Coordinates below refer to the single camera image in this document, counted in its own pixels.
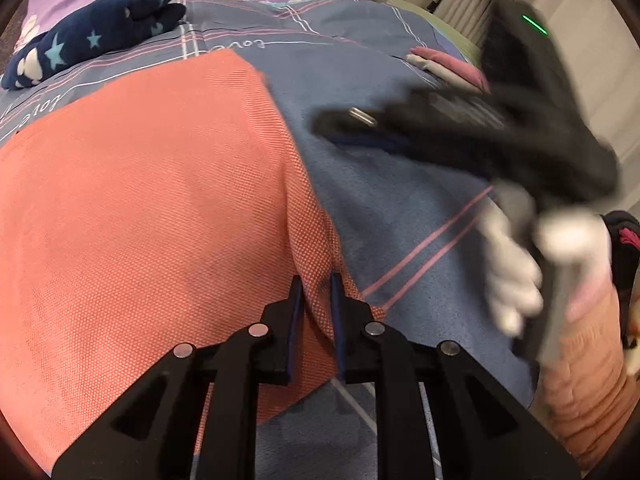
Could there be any stack of folded clothes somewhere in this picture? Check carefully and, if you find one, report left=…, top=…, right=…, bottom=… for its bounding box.
left=406, top=45, right=492, bottom=95

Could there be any navy star print blanket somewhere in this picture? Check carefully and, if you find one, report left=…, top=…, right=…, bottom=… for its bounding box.
left=0, top=0, right=191, bottom=91

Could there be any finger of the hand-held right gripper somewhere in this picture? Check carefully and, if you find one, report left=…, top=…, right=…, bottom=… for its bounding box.
left=312, top=102, right=416, bottom=137
left=332, top=132, right=416, bottom=157

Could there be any person's right hand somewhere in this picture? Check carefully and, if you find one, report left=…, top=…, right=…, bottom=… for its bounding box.
left=477, top=204, right=615, bottom=338

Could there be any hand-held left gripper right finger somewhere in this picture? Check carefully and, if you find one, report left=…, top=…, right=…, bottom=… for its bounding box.
left=329, top=272, right=582, bottom=480

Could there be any blue plaid bed sheet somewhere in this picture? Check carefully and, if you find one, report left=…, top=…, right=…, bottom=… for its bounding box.
left=0, top=0, right=551, bottom=480

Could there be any person's right forearm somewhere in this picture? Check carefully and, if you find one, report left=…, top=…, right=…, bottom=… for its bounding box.
left=540, top=275, right=632, bottom=473

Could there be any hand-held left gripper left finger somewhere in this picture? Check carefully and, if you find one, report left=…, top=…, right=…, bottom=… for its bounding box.
left=52, top=275, right=304, bottom=480

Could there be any orange long-sleeved sweater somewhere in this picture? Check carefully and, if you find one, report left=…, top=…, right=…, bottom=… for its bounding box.
left=0, top=50, right=387, bottom=476

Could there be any black pink printed clothing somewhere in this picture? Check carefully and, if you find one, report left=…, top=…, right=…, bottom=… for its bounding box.
left=602, top=210, right=640, bottom=351

